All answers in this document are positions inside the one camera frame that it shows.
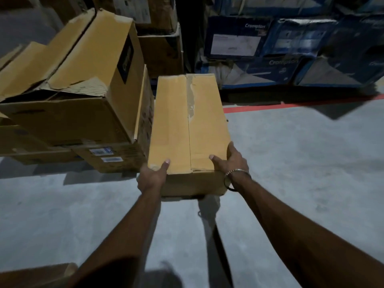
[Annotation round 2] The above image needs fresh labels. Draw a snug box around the labelled brown cardboard box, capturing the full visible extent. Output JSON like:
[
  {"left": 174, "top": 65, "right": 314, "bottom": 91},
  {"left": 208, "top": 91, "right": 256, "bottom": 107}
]
[{"left": 0, "top": 65, "right": 155, "bottom": 174}]

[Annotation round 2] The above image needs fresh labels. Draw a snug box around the taped brown cardboard box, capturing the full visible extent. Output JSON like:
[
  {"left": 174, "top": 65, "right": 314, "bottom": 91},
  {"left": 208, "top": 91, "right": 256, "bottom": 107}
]
[{"left": 148, "top": 74, "right": 232, "bottom": 198}]

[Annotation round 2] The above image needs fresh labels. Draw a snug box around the dark brown cardboard box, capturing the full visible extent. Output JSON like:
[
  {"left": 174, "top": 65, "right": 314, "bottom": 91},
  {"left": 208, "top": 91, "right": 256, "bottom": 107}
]
[{"left": 137, "top": 23, "right": 185, "bottom": 79}]

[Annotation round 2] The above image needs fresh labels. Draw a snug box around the stack of blue printed boxes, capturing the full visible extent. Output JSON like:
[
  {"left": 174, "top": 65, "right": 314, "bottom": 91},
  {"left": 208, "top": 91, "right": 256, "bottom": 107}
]
[{"left": 194, "top": 0, "right": 384, "bottom": 90}]

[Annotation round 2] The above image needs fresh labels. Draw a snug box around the silver metal bangle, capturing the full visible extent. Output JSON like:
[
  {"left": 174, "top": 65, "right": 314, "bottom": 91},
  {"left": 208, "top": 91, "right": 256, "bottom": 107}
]
[{"left": 223, "top": 169, "right": 252, "bottom": 192}]

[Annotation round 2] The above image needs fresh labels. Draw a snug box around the person's right forearm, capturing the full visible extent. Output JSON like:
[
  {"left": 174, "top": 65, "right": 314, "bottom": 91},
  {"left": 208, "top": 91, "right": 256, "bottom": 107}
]
[{"left": 230, "top": 176, "right": 384, "bottom": 288}]

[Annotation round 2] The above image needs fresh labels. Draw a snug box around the brown box with white label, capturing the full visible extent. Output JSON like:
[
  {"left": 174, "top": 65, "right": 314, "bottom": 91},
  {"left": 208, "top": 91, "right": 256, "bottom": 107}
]
[{"left": 90, "top": 0, "right": 178, "bottom": 35}]

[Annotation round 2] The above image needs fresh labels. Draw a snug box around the flat cardboard piece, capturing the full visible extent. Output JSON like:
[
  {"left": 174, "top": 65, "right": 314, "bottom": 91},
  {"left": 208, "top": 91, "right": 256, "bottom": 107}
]
[{"left": 0, "top": 262, "right": 79, "bottom": 288}]

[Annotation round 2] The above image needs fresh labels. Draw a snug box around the large torn open cardboard box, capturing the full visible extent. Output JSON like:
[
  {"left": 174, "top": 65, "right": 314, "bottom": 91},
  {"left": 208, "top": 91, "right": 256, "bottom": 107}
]
[{"left": 0, "top": 8, "right": 145, "bottom": 147}]

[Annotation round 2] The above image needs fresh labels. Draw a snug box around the person's left hand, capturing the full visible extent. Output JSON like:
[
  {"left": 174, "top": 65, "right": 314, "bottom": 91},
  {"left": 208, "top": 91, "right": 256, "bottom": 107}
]
[{"left": 136, "top": 159, "right": 171, "bottom": 195}]

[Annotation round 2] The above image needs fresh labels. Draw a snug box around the person's left forearm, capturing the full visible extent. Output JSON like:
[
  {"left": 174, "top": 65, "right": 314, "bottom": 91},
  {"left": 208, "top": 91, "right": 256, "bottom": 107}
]
[{"left": 67, "top": 189, "right": 162, "bottom": 288}]

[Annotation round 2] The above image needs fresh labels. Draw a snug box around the person's right hand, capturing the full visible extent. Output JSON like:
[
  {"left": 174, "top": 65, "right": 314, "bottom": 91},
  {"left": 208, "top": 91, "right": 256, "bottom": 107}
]
[{"left": 209, "top": 141, "right": 250, "bottom": 184}]

